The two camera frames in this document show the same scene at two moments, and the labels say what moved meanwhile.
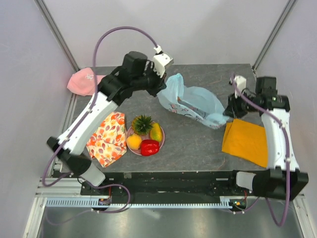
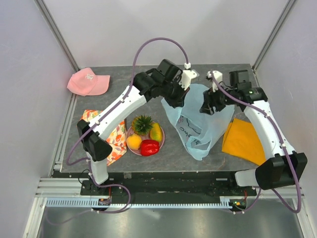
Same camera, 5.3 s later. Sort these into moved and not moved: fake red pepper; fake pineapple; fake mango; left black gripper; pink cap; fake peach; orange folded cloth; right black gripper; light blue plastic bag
Moved: left black gripper; light blue plastic bag; right black gripper
Not moved: orange folded cloth; fake mango; fake red pepper; fake pineapple; pink cap; fake peach
